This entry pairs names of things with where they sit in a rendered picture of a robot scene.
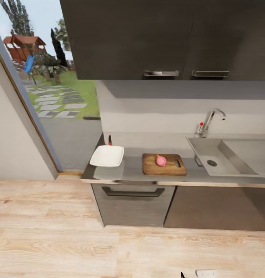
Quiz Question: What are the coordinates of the bowl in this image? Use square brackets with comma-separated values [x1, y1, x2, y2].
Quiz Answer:
[90, 145, 124, 168]

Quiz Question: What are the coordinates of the vidalia onion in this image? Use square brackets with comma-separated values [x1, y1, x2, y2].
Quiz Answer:
[156, 155, 166, 166]

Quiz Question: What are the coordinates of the cutting board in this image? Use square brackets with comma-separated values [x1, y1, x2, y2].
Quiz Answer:
[143, 153, 187, 176]

